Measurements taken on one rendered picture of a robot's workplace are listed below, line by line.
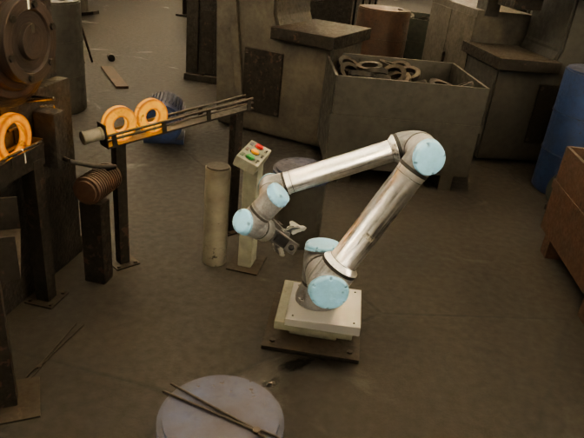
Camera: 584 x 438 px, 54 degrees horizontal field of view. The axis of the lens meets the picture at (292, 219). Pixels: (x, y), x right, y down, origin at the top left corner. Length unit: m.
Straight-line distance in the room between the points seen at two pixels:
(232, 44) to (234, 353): 2.95
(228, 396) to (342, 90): 2.61
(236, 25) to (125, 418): 3.33
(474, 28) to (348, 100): 1.79
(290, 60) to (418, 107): 1.14
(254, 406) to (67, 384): 0.93
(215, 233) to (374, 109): 1.56
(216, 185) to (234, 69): 2.21
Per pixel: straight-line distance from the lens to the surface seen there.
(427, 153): 2.03
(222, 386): 1.61
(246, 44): 4.74
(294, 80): 4.57
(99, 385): 2.28
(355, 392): 2.29
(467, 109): 4.05
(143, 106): 2.69
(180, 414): 1.54
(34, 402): 2.25
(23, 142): 2.42
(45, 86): 2.62
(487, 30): 5.36
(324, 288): 2.14
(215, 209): 2.75
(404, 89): 3.90
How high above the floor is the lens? 1.53
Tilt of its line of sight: 26 degrees down
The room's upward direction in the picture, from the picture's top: 6 degrees clockwise
